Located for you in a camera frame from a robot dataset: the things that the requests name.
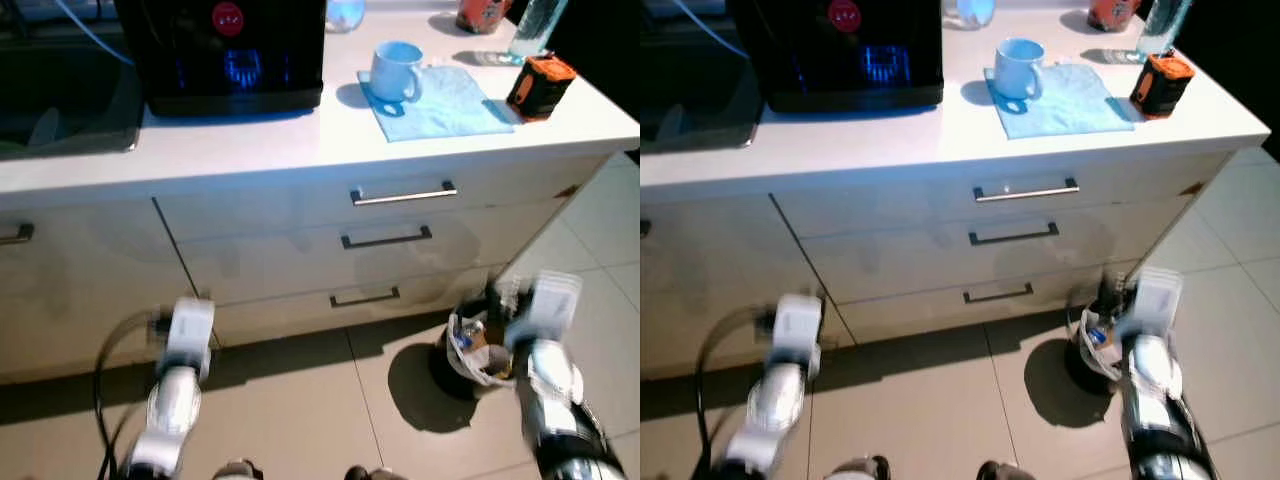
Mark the black glass cooktop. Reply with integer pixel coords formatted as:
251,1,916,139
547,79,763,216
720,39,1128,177
640,0,769,151
0,0,143,161

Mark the orange black tape measure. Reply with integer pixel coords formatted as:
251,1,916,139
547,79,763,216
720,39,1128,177
1130,50,1197,121
506,54,579,123

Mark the light blue cloth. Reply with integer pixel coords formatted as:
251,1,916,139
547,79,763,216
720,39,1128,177
983,62,1141,141
357,65,517,144

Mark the black bin with white bag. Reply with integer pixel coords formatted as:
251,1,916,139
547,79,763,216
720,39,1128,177
1064,288,1137,388
428,292,529,403

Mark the clear glass bottle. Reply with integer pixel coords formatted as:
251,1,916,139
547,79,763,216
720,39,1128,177
1137,0,1194,59
508,0,569,63

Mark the black coffee machine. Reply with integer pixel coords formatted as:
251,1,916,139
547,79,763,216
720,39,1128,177
728,0,946,114
113,0,327,117

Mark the white drawer cabinet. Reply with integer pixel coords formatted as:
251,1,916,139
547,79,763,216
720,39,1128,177
0,150,613,386
640,150,1233,381

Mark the orange can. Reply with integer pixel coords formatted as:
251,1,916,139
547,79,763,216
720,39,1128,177
1087,0,1141,33
456,0,513,35

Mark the white mug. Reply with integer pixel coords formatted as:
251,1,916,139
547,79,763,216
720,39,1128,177
369,41,425,105
993,38,1047,101

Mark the clear drinking glass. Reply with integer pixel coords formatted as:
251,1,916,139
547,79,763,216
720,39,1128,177
955,0,998,29
325,0,367,34

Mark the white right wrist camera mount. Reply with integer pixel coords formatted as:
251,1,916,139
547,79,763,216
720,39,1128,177
509,269,584,347
1119,264,1185,342

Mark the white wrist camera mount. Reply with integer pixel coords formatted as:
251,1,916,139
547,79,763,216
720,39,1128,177
1119,264,1185,342
509,269,584,347
769,292,825,377
164,296,217,382

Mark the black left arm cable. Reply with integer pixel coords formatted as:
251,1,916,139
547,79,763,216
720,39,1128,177
693,303,786,480
93,308,176,480

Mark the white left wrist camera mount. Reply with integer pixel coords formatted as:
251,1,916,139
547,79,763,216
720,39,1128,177
769,292,825,377
164,296,217,382

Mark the thin white cable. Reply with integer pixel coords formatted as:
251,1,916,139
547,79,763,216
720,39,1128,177
53,0,137,68
670,0,749,59

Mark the silver drawer handle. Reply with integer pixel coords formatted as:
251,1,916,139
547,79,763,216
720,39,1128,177
349,181,460,208
972,178,1082,204

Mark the black drawer handle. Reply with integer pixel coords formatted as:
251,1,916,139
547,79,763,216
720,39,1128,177
329,287,402,310
962,283,1036,306

